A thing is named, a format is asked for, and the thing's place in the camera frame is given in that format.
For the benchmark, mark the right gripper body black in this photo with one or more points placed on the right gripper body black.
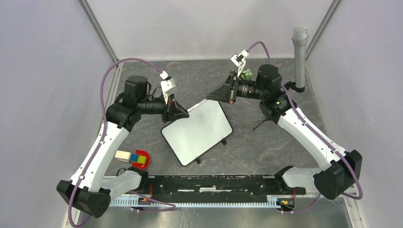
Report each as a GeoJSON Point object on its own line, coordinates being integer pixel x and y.
{"type": "Point", "coordinates": [234, 81]}

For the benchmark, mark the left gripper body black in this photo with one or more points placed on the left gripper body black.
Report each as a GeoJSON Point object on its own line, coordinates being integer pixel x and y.
{"type": "Point", "coordinates": [167, 116]}

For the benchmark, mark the white whiteboard black frame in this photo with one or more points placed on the white whiteboard black frame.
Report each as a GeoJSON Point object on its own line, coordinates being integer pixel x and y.
{"type": "Point", "coordinates": [190, 138]}

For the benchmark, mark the white marker pen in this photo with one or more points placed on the white marker pen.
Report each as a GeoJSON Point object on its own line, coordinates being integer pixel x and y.
{"type": "Point", "coordinates": [196, 105]}

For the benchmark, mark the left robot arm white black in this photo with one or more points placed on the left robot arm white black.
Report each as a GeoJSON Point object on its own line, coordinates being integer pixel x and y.
{"type": "Point", "coordinates": [86, 190]}

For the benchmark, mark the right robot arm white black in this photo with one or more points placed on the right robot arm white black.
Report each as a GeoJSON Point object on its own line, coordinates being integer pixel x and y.
{"type": "Point", "coordinates": [340, 169]}

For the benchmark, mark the green toy block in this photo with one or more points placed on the green toy block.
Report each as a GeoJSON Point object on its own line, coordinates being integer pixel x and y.
{"type": "Point", "coordinates": [247, 75]}

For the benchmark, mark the colourful cube block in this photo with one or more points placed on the colourful cube block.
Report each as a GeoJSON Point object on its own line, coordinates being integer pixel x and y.
{"type": "Point", "coordinates": [139, 161]}

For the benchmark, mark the red bowl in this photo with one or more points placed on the red bowl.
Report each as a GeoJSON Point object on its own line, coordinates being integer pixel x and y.
{"type": "Point", "coordinates": [141, 152]}

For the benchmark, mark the black microphone stand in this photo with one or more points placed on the black microphone stand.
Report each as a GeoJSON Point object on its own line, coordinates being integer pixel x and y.
{"type": "Point", "coordinates": [288, 86]}

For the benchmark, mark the beige wooden block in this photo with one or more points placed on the beige wooden block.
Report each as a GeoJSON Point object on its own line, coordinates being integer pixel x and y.
{"type": "Point", "coordinates": [123, 156]}

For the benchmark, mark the grey microphone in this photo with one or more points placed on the grey microphone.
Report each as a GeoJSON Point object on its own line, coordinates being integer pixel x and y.
{"type": "Point", "coordinates": [299, 38]}

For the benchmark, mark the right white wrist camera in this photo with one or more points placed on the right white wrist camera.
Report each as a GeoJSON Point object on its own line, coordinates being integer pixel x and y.
{"type": "Point", "coordinates": [239, 60]}

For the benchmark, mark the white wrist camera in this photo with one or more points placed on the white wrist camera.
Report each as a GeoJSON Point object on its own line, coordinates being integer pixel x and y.
{"type": "Point", "coordinates": [239, 60]}
{"type": "Point", "coordinates": [168, 86]}

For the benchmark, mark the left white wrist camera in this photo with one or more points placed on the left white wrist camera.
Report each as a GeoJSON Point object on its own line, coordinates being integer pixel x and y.
{"type": "Point", "coordinates": [168, 86]}

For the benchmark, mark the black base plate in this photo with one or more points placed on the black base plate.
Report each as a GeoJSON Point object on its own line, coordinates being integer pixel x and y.
{"type": "Point", "coordinates": [216, 188]}

